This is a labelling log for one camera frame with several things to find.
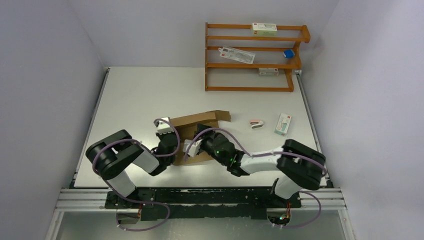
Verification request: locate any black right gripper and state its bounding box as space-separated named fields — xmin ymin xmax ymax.
xmin=193 ymin=122 xmax=227 ymax=166

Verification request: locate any brown cardboard box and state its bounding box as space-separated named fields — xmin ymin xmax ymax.
xmin=165 ymin=110 xmax=232 ymax=167

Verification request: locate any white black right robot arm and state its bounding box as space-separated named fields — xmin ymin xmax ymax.
xmin=184 ymin=124 xmax=328 ymax=207

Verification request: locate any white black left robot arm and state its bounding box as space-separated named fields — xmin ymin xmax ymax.
xmin=85 ymin=129 xmax=178 ymax=208

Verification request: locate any white flat box bottom shelf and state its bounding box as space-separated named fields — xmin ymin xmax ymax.
xmin=258 ymin=68 xmax=279 ymax=77

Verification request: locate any white green box top shelf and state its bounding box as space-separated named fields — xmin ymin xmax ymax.
xmin=251 ymin=22 xmax=278 ymax=37

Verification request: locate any clear plastic packet on shelf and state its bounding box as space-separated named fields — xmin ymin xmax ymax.
xmin=218 ymin=46 xmax=256 ymax=64

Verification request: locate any blue small object on shelf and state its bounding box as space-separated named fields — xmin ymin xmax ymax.
xmin=283 ymin=49 xmax=296 ymax=59

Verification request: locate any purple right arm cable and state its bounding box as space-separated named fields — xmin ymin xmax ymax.
xmin=183 ymin=127 xmax=328 ymax=230

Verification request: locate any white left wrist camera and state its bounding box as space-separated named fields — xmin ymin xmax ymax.
xmin=154 ymin=118 xmax=174 ymax=135

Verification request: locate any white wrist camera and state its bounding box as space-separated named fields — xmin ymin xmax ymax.
xmin=154 ymin=118 xmax=174 ymax=135
xmin=182 ymin=139 xmax=202 ymax=157

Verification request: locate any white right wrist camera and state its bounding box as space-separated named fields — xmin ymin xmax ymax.
xmin=182 ymin=139 xmax=202 ymax=157

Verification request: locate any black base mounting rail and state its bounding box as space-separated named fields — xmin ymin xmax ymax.
xmin=104 ymin=186 xmax=301 ymax=221

